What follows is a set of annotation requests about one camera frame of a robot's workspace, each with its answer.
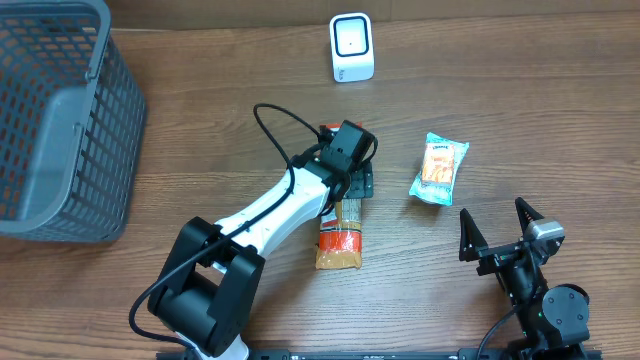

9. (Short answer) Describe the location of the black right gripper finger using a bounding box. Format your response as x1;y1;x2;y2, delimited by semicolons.
515;197;544;234
459;208;488;262

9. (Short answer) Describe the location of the teal tissue packet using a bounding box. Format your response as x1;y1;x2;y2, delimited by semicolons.
409;132;470;206

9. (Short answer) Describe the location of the long orange noodle packet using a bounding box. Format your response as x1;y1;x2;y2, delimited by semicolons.
314;120;364;271

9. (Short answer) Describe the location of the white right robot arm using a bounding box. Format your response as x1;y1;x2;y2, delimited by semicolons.
459;197;602;359

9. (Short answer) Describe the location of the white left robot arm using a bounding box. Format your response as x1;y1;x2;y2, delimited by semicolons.
145;121;378;359

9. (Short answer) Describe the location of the white barcode scanner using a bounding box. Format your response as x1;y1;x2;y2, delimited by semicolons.
329;12;375;83

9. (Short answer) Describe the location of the dark grey plastic basket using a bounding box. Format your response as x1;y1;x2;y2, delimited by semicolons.
1;0;147;243

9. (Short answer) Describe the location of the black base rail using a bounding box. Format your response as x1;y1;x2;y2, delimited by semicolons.
157;348;516;360

